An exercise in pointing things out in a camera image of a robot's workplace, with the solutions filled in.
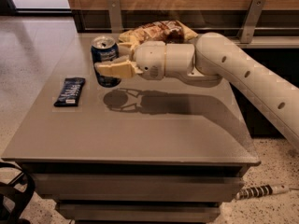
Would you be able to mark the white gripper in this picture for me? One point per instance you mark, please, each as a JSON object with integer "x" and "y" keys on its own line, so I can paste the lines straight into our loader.
{"x": 149, "y": 60}

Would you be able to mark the black office chair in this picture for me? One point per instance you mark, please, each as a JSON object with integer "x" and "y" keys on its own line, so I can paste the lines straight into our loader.
{"x": 15, "y": 196}

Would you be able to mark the yellow brown chip bag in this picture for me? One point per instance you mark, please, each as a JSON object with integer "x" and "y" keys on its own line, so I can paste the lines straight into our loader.
{"x": 166, "y": 31}

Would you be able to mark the grey drawer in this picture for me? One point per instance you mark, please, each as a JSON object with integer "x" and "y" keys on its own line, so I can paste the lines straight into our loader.
{"x": 139, "y": 212}
{"x": 140, "y": 188}

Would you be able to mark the metal bracket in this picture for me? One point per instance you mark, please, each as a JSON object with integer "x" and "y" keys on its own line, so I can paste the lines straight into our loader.
{"x": 114, "y": 11}
{"x": 247, "y": 30}

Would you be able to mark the left metal bracket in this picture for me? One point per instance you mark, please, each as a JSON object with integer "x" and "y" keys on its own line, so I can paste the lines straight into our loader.
{"x": 114, "y": 11}

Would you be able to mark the grey drawer cabinet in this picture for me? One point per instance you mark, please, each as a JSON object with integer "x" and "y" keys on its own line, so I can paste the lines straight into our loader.
{"x": 137, "y": 128}

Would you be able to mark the upper grey drawer front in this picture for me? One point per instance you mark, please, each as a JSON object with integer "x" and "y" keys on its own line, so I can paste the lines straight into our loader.
{"x": 140, "y": 188}

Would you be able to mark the blue pepsi can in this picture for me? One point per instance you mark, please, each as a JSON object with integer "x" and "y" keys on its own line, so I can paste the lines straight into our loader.
{"x": 105, "y": 49}

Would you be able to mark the right metal bracket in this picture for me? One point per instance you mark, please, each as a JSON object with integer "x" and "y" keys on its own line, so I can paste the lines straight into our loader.
{"x": 247, "y": 30}

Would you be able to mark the dark blue rxbar wrapper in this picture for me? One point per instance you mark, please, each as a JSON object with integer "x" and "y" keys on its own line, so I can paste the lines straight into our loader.
{"x": 70, "y": 93}

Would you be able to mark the striped black white tube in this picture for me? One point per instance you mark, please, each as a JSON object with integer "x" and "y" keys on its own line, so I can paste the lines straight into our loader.
{"x": 261, "y": 191}

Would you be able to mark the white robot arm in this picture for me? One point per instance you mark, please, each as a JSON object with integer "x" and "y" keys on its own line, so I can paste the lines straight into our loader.
{"x": 208, "y": 59}

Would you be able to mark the lower grey drawer front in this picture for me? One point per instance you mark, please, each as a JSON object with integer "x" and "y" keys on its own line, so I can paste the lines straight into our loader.
{"x": 139, "y": 212}

